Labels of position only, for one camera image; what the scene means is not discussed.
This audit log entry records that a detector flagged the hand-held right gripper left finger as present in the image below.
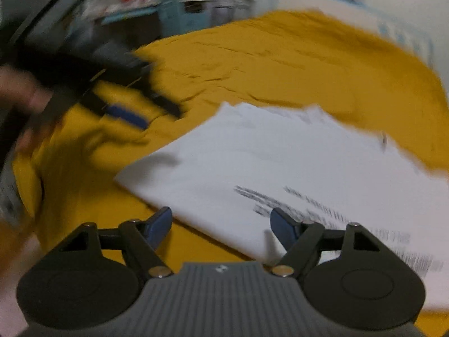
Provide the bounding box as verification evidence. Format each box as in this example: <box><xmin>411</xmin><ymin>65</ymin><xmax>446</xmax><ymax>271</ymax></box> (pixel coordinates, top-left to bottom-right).
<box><xmin>59</xmin><ymin>206</ymin><xmax>174</xmax><ymax>279</ymax></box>

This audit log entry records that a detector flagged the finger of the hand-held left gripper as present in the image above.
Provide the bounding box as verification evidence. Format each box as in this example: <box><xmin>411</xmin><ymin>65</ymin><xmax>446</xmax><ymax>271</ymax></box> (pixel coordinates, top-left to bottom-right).
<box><xmin>80</xmin><ymin>92</ymin><xmax>149</xmax><ymax>131</ymax></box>
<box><xmin>136</xmin><ymin>79</ymin><xmax>184</xmax><ymax>119</ymax></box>

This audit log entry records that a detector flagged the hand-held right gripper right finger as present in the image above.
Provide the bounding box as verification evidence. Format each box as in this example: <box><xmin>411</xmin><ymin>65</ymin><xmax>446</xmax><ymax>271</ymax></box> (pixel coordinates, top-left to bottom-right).
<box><xmin>270</xmin><ymin>207</ymin><xmax>382</xmax><ymax>279</ymax></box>

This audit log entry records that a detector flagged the white printed sweatshirt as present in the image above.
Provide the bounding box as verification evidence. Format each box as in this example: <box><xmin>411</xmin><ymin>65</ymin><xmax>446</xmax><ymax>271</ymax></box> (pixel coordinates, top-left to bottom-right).
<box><xmin>115</xmin><ymin>101</ymin><xmax>449</xmax><ymax>310</ymax></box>

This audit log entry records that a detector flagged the person's left hand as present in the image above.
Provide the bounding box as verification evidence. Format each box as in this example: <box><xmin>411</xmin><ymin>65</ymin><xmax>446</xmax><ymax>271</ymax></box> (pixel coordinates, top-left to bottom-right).
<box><xmin>0</xmin><ymin>67</ymin><xmax>54</xmax><ymax>113</ymax></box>

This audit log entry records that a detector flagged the blue chair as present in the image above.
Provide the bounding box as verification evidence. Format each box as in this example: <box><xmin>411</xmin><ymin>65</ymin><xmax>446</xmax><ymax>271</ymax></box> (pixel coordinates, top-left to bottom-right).
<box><xmin>157</xmin><ymin>0</ymin><xmax>192</xmax><ymax>37</ymax></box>

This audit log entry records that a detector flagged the yellow quilted bed cover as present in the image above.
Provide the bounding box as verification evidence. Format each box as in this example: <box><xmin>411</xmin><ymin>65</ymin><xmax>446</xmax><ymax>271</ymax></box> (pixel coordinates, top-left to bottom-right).
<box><xmin>0</xmin><ymin>9</ymin><xmax>449</xmax><ymax>328</ymax></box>

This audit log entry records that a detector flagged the white and blue headboard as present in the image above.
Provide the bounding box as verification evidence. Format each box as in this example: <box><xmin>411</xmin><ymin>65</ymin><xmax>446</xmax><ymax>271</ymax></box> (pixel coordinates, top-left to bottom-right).
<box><xmin>256</xmin><ymin>0</ymin><xmax>437</xmax><ymax>69</ymax></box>

